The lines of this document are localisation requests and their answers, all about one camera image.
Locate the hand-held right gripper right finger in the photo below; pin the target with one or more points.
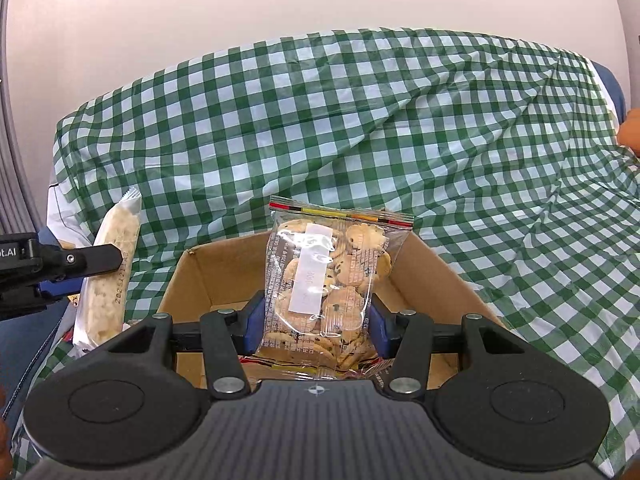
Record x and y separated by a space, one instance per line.
380 330

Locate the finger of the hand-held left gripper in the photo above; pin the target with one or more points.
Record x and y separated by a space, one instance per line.
85 260

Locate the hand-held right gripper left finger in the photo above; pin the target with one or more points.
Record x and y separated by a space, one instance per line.
254 325

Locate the white rice cracker packet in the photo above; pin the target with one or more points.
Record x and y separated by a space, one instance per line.
117 225

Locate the cardboard box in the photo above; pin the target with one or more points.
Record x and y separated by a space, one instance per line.
215 280

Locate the clear bag of cookies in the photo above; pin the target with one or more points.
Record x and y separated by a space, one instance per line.
320 280

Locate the white cloth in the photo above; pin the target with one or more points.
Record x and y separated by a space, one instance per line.
62 210

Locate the grey curtain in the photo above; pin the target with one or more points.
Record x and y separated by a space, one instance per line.
15 110

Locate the green checkered cloth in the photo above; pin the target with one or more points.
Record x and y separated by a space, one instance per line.
350 135

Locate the orange cushion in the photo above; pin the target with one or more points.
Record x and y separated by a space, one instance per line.
631 130

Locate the blue sofa armrest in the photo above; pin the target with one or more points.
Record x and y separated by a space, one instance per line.
616 92

